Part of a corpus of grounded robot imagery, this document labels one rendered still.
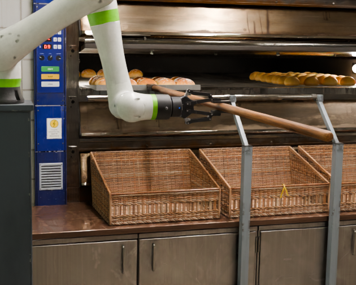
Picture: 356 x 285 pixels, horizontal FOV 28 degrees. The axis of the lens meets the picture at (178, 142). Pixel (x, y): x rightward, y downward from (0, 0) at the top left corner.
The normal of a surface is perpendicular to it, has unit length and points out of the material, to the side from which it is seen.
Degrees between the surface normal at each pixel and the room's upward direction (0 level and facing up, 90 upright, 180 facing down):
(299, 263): 88
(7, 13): 90
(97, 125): 70
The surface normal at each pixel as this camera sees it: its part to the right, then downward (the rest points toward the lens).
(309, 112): 0.27, -0.18
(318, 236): 0.29, 0.15
